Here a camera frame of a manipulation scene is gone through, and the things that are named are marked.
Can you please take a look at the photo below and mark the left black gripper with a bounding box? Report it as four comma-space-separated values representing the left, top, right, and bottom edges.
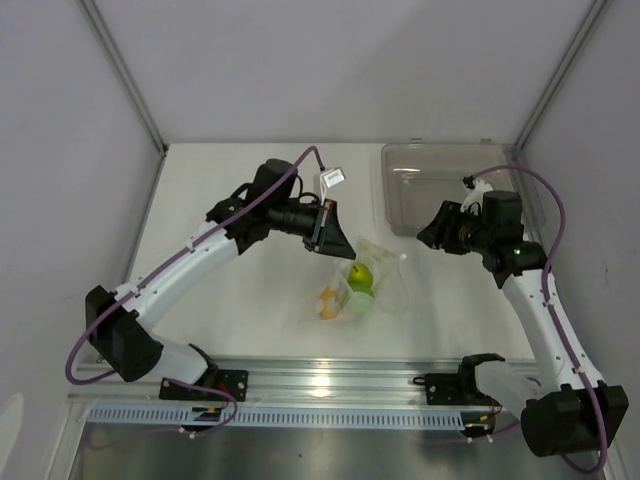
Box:
269, 197, 355, 260

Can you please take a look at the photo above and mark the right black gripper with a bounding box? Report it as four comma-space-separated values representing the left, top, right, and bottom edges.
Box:
415, 201, 493, 256

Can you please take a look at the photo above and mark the green pear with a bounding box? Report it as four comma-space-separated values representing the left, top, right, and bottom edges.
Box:
346, 262, 374, 291

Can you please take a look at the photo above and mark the orange fruit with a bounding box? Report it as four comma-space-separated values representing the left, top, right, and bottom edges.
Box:
315, 287, 344, 320

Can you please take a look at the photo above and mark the clear zip top bag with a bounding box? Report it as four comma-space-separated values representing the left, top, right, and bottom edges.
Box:
315, 237, 410, 321

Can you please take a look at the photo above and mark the round green lime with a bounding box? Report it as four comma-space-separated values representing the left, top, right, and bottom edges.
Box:
345, 291, 374, 319

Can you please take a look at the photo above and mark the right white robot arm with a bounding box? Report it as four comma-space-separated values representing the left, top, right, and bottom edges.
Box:
417, 191, 629, 457

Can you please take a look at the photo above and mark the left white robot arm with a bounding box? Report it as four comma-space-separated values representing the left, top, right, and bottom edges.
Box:
85, 159, 356, 400

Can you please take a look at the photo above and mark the clear plastic food container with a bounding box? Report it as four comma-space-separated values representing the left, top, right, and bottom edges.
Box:
373, 141, 545, 241

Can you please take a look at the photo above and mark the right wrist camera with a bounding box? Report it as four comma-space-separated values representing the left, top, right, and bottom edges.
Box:
460, 176, 493, 213

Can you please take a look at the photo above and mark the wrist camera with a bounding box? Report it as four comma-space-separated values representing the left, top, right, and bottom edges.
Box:
313, 167, 346, 202
460, 176, 493, 213

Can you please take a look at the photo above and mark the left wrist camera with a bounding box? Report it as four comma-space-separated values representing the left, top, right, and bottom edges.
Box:
313, 167, 346, 202

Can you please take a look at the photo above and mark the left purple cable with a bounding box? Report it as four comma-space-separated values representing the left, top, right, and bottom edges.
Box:
64, 145, 329, 441

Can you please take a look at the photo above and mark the purple cable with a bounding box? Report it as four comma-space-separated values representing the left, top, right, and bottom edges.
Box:
64, 145, 329, 441
462, 164, 614, 474

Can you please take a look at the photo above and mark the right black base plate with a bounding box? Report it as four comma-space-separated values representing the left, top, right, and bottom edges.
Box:
412, 373, 496, 407

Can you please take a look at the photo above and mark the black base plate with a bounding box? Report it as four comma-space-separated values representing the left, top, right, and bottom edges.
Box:
159, 369, 249, 402
412, 373, 496, 407

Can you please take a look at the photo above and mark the aluminium mounting rail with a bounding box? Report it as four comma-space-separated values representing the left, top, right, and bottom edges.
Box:
64, 357, 461, 409

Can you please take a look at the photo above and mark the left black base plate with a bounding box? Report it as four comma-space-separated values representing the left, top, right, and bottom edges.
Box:
159, 369, 249, 402

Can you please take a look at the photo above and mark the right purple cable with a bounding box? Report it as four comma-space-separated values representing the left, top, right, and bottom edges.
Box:
462, 164, 614, 474

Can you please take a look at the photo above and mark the right aluminium frame post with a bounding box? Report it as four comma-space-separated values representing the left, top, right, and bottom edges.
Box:
513, 0, 612, 153

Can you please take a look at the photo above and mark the aluminium frame post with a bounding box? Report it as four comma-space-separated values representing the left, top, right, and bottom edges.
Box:
76, 0, 168, 156
513, 0, 612, 153

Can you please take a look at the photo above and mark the slotted white cable duct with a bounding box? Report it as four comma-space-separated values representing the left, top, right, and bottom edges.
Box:
87, 404, 465, 431

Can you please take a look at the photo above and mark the left aluminium frame post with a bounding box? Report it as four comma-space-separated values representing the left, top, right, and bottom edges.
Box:
76, 0, 168, 156

